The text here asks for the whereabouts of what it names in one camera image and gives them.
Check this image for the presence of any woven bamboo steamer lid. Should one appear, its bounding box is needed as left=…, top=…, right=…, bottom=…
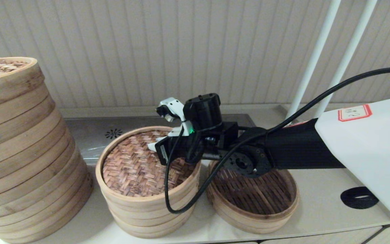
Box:
left=95, top=126, right=202, bottom=208

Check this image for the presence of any low bamboo steamer basket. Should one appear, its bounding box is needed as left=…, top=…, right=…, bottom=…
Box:
left=206, top=159, right=300, bottom=235

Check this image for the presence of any tall bamboo steamer stack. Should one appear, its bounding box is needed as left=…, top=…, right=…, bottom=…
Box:
left=0, top=81, right=93, bottom=244

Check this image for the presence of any stainless steel vented panel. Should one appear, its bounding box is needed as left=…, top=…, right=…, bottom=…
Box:
left=63, top=114, right=256, bottom=166

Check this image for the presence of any white metal pole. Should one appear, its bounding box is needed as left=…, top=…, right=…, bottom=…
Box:
left=285, top=0, right=342, bottom=126
left=313, top=0, right=378, bottom=118

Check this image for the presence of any white counter cabinet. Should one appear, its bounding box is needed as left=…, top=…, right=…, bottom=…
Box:
left=259, top=224, right=390, bottom=244

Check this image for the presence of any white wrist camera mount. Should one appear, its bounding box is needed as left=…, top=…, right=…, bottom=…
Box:
left=156, top=98, right=186, bottom=138

